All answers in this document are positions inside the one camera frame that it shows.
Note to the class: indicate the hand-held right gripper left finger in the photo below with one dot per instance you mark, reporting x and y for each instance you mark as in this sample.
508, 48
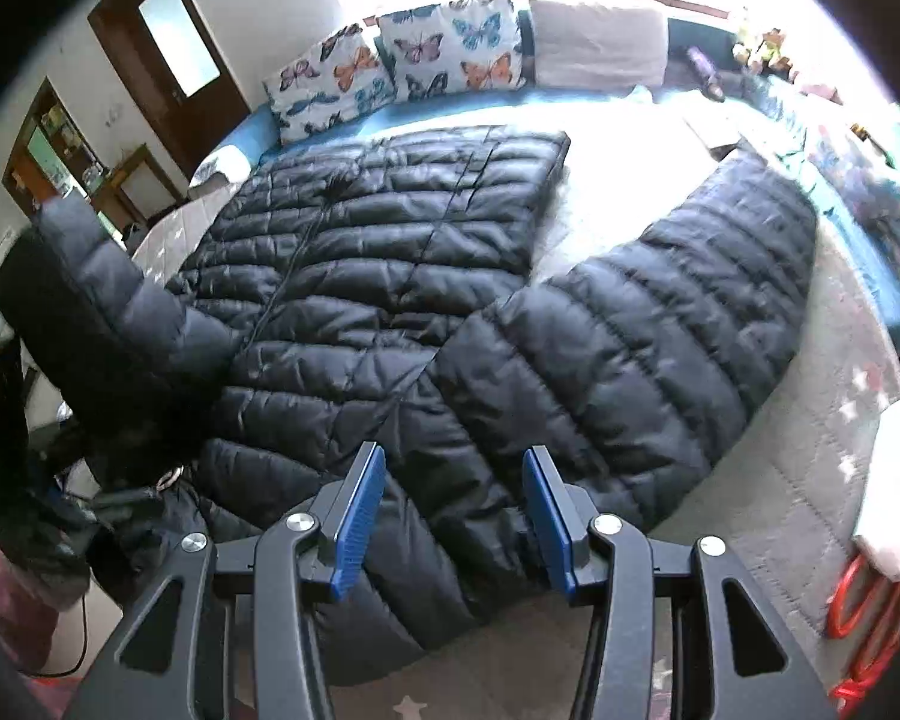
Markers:
358, 521

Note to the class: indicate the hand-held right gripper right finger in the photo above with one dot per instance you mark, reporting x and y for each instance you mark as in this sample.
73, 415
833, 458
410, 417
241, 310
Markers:
549, 529

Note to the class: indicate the black puffer jacket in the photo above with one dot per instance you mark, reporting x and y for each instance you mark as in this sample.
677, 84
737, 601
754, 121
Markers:
450, 300

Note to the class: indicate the pink cloth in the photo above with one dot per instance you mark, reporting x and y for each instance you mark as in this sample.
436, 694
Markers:
7, 600

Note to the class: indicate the white quilted bed cover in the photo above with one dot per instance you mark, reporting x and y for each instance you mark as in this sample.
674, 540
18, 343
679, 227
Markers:
795, 420

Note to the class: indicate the small wooden table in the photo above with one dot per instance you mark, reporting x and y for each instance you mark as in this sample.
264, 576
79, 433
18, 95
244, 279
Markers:
139, 184

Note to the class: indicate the small white pillow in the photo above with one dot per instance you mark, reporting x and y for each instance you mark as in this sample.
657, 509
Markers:
221, 169

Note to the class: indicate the white plastic bag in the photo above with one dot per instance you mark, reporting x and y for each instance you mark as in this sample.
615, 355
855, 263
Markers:
896, 480

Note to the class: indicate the blue round bed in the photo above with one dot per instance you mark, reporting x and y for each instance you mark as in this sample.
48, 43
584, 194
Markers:
862, 270

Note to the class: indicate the brown wooden door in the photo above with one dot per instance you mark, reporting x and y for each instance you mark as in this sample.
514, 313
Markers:
172, 60

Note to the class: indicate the white paper sheet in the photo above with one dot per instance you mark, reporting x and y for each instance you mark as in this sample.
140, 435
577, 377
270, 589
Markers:
711, 129

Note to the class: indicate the butterfly print pillow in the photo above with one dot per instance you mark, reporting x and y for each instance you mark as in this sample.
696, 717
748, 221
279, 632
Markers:
330, 90
450, 45

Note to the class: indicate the patterned cloth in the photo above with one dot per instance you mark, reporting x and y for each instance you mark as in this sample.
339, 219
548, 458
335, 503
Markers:
862, 172

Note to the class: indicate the purple toy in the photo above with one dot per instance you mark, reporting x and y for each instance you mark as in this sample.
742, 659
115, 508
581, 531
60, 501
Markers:
706, 73

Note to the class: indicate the beige pillow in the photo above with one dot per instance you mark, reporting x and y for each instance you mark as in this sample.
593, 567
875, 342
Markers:
600, 41

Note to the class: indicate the wooden wall cabinet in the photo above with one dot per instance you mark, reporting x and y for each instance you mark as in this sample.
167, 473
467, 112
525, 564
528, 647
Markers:
49, 142

